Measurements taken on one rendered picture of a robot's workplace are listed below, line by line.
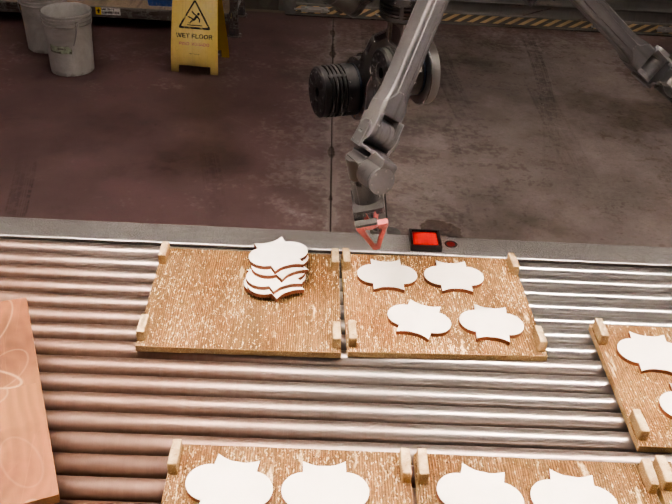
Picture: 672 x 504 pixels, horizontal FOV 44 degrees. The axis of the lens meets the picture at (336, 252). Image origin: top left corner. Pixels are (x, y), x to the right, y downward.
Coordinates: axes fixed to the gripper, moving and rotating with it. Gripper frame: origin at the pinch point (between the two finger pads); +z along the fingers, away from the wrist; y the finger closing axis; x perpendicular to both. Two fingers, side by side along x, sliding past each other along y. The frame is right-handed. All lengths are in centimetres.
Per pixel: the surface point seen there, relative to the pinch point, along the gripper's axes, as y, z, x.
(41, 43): -371, 43, -188
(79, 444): 47, 2, -57
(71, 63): -335, 49, -163
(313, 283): 1.1, 9.0, -15.3
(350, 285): 1.7, 11.0, -7.3
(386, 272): -2.1, 11.9, 1.1
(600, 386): 31, 26, 39
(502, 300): 6.2, 19.3, 25.1
